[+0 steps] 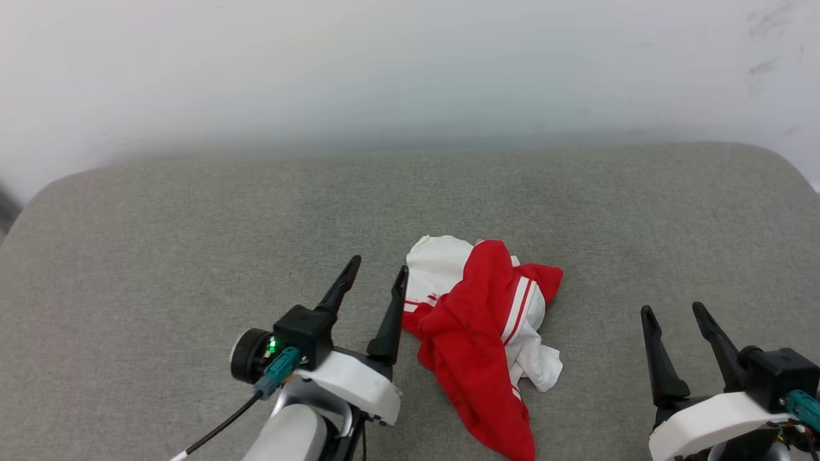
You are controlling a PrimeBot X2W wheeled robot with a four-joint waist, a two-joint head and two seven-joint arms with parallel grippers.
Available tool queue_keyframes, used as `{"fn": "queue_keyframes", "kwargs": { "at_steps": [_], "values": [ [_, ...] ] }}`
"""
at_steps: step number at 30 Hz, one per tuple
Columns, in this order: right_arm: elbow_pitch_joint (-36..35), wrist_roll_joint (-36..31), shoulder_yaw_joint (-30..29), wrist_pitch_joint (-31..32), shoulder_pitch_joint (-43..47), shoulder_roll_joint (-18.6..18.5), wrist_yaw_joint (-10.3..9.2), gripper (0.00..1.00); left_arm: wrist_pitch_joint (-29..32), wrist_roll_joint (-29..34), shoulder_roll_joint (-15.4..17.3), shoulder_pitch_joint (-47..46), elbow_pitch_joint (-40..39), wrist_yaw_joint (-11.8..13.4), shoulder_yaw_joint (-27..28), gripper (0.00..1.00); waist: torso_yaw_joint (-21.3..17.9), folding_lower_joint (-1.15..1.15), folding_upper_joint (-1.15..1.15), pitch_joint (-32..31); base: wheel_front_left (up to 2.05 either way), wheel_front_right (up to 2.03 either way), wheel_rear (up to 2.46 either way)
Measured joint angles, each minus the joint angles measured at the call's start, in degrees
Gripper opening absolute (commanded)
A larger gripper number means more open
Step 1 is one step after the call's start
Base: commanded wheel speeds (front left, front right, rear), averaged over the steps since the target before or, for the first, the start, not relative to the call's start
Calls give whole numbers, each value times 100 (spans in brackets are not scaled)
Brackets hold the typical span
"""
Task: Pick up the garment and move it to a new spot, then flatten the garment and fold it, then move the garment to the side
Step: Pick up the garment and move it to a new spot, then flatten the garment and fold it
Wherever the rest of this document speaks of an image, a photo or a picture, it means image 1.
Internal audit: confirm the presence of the teal left camera cable connector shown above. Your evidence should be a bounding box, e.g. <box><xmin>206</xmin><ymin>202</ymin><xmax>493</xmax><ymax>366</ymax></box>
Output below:
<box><xmin>254</xmin><ymin>347</ymin><xmax>301</xmax><ymax>400</ymax></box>

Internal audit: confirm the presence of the black left camera cable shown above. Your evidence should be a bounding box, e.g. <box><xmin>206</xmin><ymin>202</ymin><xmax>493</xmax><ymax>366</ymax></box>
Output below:
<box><xmin>183</xmin><ymin>391</ymin><xmax>263</xmax><ymax>457</ymax></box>

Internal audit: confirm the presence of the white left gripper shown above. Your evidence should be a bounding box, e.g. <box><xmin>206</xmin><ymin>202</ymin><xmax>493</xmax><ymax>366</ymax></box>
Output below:
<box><xmin>295</xmin><ymin>255</ymin><xmax>409</xmax><ymax>426</ymax></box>

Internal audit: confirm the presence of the teal camera cable connector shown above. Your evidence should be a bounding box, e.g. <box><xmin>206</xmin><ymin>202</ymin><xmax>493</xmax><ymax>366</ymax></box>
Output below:
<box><xmin>783</xmin><ymin>390</ymin><xmax>820</xmax><ymax>433</ymax></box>
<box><xmin>254</xmin><ymin>347</ymin><xmax>301</xmax><ymax>400</ymax></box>

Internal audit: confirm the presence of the grey fabric sofa cushion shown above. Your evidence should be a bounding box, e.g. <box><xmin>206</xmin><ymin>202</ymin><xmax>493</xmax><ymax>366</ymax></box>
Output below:
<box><xmin>0</xmin><ymin>142</ymin><xmax>820</xmax><ymax>461</ymax></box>

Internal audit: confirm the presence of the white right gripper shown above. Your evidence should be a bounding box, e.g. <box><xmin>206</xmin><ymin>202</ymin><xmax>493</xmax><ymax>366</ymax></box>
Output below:
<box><xmin>641</xmin><ymin>302</ymin><xmax>798</xmax><ymax>461</ymax></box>

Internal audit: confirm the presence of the red and white t-shirt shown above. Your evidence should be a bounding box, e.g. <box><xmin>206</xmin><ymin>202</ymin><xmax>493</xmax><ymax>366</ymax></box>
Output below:
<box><xmin>402</xmin><ymin>235</ymin><xmax>564</xmax><ymax>461</ymax></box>

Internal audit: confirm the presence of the teal right camera cable connector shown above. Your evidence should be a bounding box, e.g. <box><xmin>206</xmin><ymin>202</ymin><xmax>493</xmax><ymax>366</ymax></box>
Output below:
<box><xmin>783</xmin><ymin>390</ymin><xmax>820</xmax><ymax>433</ymax></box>

